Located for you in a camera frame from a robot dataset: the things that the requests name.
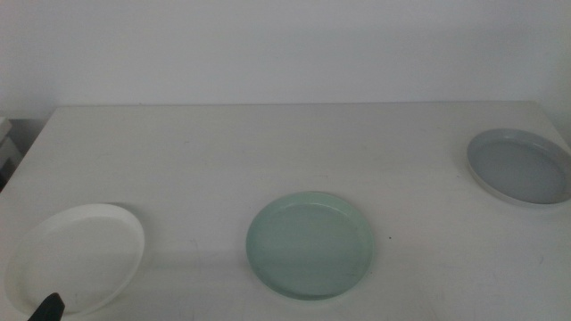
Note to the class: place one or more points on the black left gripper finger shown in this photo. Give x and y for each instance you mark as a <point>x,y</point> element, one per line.
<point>48,310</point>

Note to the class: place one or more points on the white shallow bowl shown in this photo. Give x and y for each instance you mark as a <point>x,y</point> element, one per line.
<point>80,254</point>

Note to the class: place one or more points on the grey shallow bowl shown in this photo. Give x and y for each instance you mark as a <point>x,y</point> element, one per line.
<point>519,171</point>

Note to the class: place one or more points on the pale green shallow bowl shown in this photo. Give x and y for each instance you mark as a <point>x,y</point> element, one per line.
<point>310,247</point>

